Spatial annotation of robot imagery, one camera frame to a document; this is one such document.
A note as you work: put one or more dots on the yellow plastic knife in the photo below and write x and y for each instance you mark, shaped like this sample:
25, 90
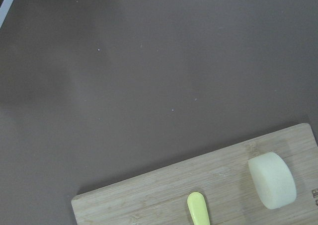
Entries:
198, 209

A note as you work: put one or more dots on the wooden cutting board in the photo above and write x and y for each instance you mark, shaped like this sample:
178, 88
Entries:
159, 197

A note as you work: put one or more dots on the white steamed bun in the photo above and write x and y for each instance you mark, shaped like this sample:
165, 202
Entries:
273, 180

